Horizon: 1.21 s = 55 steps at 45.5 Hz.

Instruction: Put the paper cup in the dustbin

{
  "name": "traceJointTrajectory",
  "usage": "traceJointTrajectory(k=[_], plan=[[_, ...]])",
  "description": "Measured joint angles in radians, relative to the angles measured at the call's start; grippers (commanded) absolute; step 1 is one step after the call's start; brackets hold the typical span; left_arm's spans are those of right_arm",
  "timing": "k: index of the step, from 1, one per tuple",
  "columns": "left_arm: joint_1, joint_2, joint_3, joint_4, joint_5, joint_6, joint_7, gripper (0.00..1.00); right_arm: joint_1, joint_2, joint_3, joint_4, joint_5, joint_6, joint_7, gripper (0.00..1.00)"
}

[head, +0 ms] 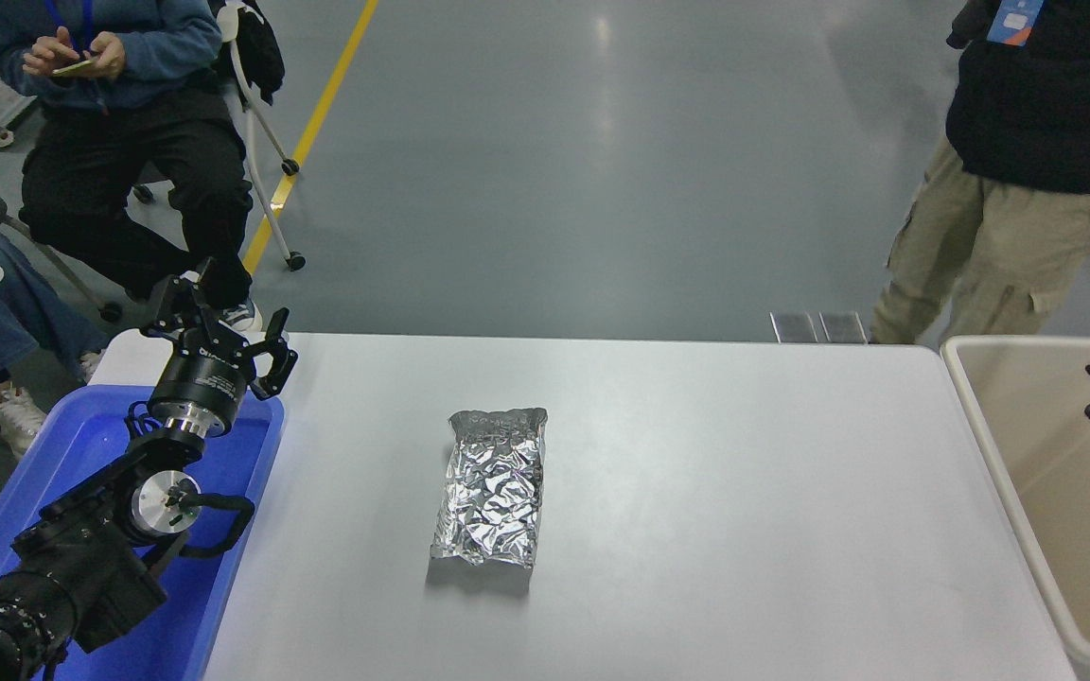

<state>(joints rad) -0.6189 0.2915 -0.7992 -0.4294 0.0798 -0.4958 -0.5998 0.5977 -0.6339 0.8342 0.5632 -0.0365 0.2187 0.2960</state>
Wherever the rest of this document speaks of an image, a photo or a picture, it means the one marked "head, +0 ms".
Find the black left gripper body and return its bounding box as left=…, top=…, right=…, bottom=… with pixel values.
left=146, top=340, right=255, bottom=428

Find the metal floor plate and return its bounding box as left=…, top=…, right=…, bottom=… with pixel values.
left=770, top=312, right=820, bottom=344
left=819, top=312, right=868, bottom=344

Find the black jacket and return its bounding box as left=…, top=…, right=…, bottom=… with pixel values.
left=207, top=0, right=286, bottom=105

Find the blue badge with lanyard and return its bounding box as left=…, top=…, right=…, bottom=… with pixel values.
left=987, top=0, right=1046, bottom=46

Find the blue plastic tray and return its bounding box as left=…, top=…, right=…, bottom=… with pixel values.
left=0, top=383, right=288, bottom=681

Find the standing person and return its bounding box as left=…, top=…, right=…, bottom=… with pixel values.
left=870, top=0, right=1090, bottom=346

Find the crumpled silver foil tray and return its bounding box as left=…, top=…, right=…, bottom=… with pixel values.
left=430, top=407, right=549, bottom=569

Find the large pale dustbin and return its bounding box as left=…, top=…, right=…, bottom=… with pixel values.
left=941, top=336, right=1090, bottom=671

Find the seated person's left hand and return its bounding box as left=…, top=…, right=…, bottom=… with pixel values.
left=81, top=31, right=127, bottom=79

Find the seated person's right hand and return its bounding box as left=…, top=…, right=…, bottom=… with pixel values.
left=23, top=26, right=79, bottom=77

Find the white-framed wheeled chair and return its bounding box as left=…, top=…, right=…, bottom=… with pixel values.
left=133, top=0, right=308, bottom=273

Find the seated person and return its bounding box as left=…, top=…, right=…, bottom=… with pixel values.
left=0, top=0, right=262, bottom=334

